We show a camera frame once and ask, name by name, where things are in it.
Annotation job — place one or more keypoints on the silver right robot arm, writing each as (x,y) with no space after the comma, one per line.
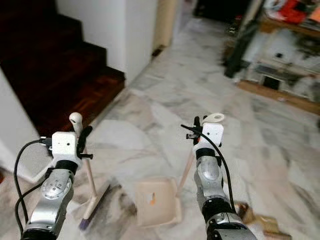
(207,177)

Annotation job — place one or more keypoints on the small orange scrap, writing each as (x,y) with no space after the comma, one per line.
(152,199)

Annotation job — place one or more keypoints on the dark wooden staircase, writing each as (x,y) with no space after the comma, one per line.
(60,60)

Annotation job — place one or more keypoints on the black upright appliance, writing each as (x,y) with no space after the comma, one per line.
(240,45)

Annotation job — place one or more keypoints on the wooden marble-front cabinet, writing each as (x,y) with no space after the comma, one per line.
(280,65)

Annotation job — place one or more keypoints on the beige louvered door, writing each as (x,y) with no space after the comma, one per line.
(165,22)

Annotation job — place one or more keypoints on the brown cardboard piece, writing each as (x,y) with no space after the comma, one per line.
(262,222)

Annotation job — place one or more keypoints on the red item on cabinet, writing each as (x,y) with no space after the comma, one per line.
(292,11)

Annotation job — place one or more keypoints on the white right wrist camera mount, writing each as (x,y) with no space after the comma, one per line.
(212,132)

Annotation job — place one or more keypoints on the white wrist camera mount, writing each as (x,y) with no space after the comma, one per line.
(212,132)
(65,145)

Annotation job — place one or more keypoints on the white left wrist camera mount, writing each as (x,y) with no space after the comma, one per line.
(65,145)

